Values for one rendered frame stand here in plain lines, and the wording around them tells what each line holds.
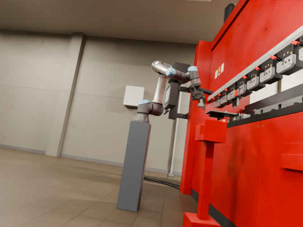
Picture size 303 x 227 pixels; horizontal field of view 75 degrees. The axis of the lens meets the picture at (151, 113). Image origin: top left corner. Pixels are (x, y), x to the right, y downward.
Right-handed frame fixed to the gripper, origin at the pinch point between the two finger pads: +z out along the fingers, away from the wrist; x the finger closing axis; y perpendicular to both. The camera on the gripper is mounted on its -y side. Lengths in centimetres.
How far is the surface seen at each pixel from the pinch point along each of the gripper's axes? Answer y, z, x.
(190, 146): -21, 35, -128
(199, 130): 10.0, 16.0, 4.9
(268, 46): -55, -36, 18
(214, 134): 3.8, 21.2, 14.6
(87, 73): 140, -203, -391
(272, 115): -22.3, 16.2, 40.8
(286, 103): -37, 11, 37
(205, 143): 8.4, 26.2, 6.2
